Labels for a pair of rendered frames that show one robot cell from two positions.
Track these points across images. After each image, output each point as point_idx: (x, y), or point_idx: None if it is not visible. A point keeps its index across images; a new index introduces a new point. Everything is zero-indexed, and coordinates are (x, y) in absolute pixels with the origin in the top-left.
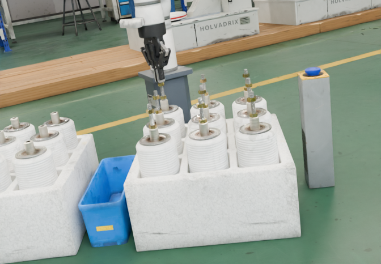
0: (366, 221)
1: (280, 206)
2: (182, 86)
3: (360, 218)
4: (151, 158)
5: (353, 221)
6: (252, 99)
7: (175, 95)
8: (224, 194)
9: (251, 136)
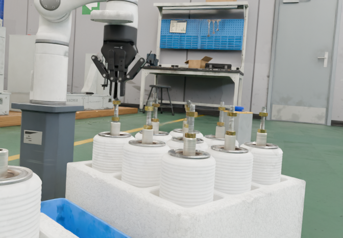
0: (310, 233)
1: (294, 224)
2: (73, 123)
3: (303, 232)
4: (205, 175)
5: (304, 235)
6: (267, 114)
7: (66, 132)
8: (266, 217)
9: (274, 150)
